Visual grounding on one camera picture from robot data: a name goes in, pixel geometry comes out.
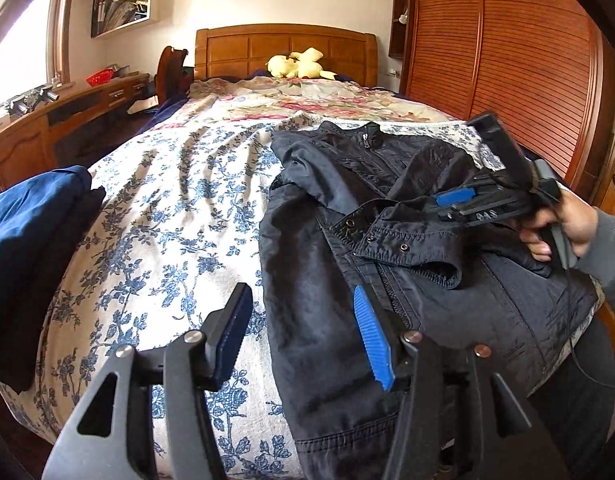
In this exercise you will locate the wooden framed window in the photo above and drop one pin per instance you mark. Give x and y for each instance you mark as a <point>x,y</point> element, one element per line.
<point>17,50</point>

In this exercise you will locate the wooden bed headboard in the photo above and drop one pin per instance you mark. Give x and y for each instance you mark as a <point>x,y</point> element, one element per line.
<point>237,50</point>

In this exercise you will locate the person's right forearm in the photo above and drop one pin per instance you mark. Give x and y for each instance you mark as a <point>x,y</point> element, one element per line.
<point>607,255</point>

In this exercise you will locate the black folded garment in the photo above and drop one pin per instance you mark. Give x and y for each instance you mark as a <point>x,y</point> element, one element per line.
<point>32,320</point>

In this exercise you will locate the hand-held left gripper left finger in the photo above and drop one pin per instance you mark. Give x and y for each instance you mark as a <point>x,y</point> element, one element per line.
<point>237,320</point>

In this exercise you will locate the pink floral quilt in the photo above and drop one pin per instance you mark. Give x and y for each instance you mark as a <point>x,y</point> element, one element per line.
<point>312,100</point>

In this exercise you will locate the black binders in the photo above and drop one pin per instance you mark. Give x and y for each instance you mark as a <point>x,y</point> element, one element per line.
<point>98,17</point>

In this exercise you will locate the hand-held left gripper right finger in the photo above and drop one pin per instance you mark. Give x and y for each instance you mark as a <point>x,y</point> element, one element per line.
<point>372,335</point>

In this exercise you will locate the stack of papers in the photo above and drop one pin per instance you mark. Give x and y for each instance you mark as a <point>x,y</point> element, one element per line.
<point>127,12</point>

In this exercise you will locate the blue folded garment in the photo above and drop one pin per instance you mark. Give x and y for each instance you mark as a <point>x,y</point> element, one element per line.
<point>32,215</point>

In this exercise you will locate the open wooden side shelf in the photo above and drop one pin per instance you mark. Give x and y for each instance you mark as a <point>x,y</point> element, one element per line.
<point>400,10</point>

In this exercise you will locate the wooden slatted wardrobe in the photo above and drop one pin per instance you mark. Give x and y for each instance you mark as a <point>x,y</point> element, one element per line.
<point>512,50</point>

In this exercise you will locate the long wooden desk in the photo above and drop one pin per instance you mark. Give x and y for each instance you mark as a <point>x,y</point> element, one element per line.
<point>17,145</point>

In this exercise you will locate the person's dark trousers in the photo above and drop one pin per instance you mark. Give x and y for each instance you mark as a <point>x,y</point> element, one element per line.
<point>577,410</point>

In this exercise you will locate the black jacket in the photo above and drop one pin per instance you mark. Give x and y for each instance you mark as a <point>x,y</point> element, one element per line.
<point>327,270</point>

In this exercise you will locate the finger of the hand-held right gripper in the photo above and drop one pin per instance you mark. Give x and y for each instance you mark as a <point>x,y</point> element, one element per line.
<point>455,215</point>
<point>455,197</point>

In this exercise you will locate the yellow plush toy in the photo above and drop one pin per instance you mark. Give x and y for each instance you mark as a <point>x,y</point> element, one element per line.
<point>297,65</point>

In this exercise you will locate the blue floral bedspread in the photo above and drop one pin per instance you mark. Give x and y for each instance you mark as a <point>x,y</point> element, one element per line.
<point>177,200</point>

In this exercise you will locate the dark wooden chair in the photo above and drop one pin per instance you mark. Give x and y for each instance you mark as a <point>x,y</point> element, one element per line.
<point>167,70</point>

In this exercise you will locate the person's right hand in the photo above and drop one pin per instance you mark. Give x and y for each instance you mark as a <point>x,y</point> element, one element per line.
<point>577,225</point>

